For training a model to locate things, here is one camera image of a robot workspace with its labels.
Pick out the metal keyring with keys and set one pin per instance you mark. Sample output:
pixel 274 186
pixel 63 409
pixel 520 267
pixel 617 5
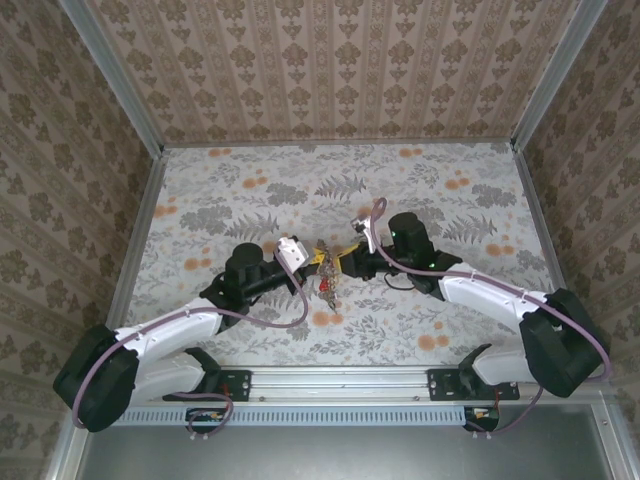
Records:
pixel 330 272

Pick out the red key tag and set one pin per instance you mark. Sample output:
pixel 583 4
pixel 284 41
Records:
pixel 324 286

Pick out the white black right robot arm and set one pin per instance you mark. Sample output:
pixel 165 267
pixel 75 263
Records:
pixel 480 305

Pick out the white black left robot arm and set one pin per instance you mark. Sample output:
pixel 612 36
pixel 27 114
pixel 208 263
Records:
pixel 165 332

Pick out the floral patterned table cover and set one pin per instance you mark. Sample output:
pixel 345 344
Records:
pixel 300 200

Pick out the black wiring connector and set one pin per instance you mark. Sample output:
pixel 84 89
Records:
pixel 200 421
pixel 487 422

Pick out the grey metal sheet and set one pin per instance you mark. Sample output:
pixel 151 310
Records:
pixel 340 455

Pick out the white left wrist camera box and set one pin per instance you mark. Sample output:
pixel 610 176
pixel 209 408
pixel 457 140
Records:
pixel 292 252

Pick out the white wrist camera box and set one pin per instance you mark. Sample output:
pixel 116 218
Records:
pixel 292 252
pixel 367 230

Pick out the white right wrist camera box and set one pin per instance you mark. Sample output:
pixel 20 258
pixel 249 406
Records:
pixel 367 230

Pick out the thin aluminium table rail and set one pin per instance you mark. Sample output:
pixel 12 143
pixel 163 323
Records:
pixel 340 143

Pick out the aluminium table side rail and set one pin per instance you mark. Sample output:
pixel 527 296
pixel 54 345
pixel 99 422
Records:
pixel 537 210
pixel 145 220

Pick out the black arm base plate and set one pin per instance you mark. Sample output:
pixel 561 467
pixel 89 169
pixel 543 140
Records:
pixel 440 385
pixel 240 385

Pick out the aluminium mounting rail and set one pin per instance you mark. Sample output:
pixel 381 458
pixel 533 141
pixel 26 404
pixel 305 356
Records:
pixel 340 382

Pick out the aluminium corner post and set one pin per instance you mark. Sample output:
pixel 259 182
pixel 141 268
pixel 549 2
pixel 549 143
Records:
pixel 557 75
pixel 110 75

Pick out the aluminium frame bar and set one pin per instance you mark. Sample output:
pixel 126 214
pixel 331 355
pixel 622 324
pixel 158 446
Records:
pixel 617 450
pixel 62 462

